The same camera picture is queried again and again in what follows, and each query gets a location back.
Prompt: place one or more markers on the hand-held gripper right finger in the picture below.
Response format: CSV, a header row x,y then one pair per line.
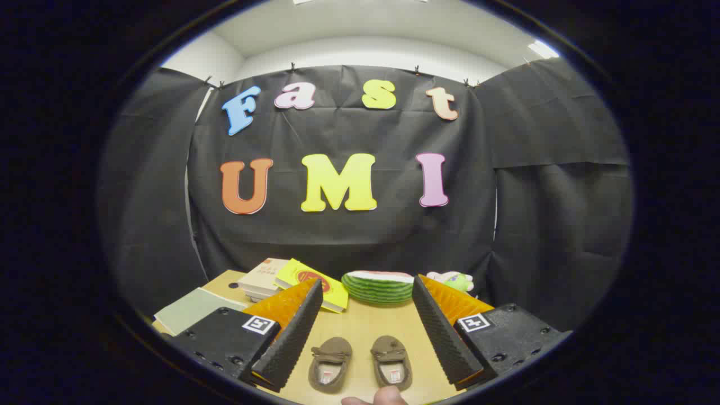
x,y
444,337

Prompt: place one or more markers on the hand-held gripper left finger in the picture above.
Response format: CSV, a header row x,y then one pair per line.
x,y
292,343

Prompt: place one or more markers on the brown fuzzy shoe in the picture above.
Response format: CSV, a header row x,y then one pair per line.
x,y
329,351
389,349

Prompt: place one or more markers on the pale fabric storage box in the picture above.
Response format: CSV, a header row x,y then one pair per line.
x,y
191,309

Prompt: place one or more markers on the pink and green plush toy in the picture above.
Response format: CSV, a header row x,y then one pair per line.
x,y
455,280

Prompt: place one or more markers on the yellow book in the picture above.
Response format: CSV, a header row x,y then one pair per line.
x,y
304,275

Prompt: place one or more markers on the beige book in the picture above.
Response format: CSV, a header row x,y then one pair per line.
x,y
261,275

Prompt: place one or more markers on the watermelon slice plush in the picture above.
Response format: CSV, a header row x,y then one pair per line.
x,y
377,289

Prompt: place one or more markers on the ceiling light panel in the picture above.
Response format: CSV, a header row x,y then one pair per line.
x,y
543,49

